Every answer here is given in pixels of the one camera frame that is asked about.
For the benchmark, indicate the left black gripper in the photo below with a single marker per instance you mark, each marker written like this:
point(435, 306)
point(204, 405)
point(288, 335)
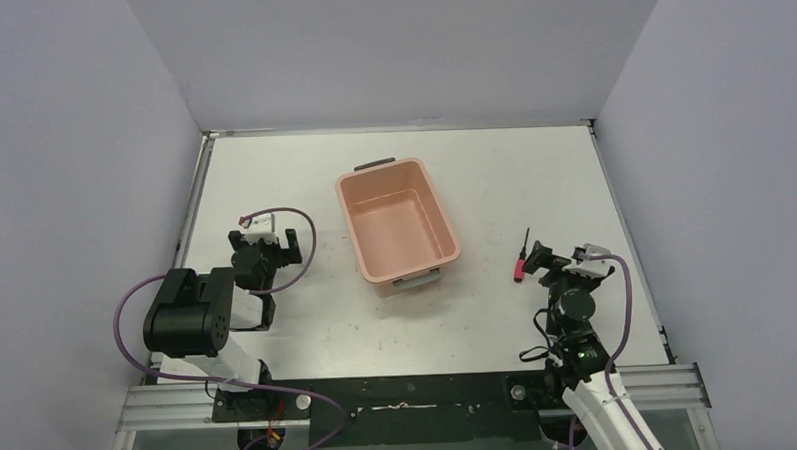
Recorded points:
point(263, 248)

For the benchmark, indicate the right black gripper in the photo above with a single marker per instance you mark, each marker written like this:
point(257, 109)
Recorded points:
point(541, 259)

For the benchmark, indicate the red handled screwdriver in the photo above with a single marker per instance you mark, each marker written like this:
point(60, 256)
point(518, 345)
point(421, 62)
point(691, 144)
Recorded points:
point(518, 273)

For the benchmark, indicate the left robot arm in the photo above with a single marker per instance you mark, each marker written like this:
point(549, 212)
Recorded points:
point(194, 316)

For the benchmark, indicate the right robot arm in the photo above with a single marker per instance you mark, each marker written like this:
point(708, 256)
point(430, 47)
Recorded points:
point(578, 370)

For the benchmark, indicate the pink plastic bin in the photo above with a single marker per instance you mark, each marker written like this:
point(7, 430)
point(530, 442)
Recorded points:
point(399, 229)

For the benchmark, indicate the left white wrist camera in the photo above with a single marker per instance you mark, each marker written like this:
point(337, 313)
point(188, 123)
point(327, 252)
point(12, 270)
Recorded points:
point(259, 229)

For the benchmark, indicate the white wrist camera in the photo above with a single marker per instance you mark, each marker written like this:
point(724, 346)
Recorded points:
point(595, 268)
point(259, 229)

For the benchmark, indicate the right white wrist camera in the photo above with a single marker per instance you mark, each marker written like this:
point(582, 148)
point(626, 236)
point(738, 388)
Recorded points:
point(595, 268)

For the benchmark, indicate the aluminium front rail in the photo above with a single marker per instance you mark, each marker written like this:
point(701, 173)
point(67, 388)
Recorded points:
point(183, 406)

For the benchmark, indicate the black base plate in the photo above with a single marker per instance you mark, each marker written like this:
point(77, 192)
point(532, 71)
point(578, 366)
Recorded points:
point(399, 410)

